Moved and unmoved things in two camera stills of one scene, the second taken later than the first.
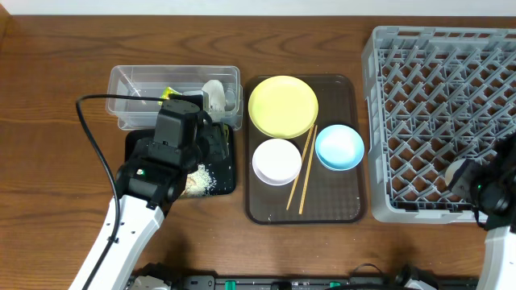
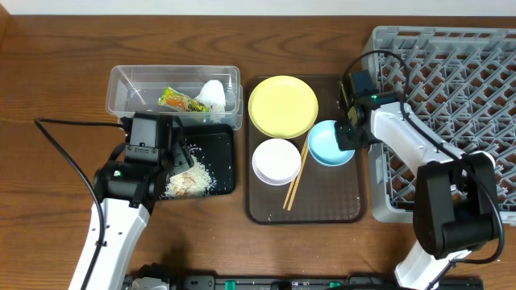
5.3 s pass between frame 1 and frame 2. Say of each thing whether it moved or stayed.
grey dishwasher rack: stayed
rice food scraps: stayed
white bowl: stayed
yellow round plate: stayed
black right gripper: moved
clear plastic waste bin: stayed
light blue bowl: moved
